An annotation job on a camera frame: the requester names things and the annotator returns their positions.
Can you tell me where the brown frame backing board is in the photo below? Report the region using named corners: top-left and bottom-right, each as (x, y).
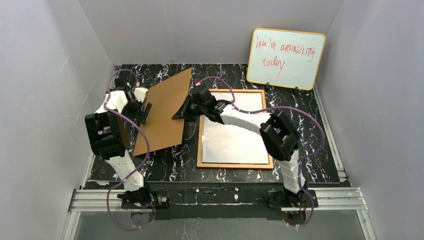
top-left (140, 67), bottom-right (192, 152)

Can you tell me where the printed photo sheet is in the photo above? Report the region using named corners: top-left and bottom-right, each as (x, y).
top-left (201, 92), bottom-right (271, 165)

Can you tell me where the orange wooden picture frame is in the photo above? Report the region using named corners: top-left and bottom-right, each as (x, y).
top-left (196, 88), bottom-right (275, 170)

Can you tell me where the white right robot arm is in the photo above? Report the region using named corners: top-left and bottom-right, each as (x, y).
top-left (172, 84), bottom-right (305, 194)

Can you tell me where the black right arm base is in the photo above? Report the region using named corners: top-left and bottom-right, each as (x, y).
top-left (265, 189), bottom-right (319, 211)

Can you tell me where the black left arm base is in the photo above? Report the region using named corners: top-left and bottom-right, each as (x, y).
top-left (117, 191), bottom-right (171, 210)

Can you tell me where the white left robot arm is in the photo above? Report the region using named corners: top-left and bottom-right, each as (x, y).
top-left (84, 81), bottom-right (149, 192)

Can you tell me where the yellow-framed whiteboard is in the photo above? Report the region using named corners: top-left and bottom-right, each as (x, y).
top-left (246, 27), bottom-right (326, 91)

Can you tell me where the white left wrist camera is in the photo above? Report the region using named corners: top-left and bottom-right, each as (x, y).
top-left (133, 87), bottom-right (149, 103)

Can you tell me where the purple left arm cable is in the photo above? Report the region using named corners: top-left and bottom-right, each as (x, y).
top-left (105, 68), bottom-right (154, 231)

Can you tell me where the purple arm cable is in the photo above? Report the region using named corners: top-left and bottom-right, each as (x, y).
top-left (195, 76), bottom-right (327, 228)
top-left (105, 68), bottom-right (154, 231)

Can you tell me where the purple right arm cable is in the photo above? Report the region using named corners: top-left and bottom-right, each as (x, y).
top-left (195, 76), bottom-right (327, 228)

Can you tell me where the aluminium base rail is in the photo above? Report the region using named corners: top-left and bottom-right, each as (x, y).
top-left (61, 187), bottom-right (377, 240)

